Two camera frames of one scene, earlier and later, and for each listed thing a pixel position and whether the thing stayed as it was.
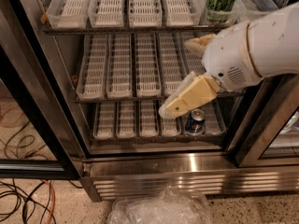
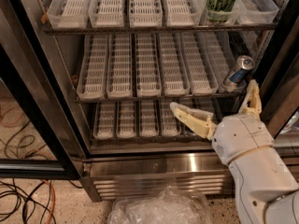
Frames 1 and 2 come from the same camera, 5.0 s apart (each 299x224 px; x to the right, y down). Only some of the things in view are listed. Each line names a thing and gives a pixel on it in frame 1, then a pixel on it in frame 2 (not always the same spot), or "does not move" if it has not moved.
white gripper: (229, 56) → (242, 136)
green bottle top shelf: (220, 1) does not move
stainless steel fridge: (116, 53) does not move
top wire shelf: (207, 29) does not move
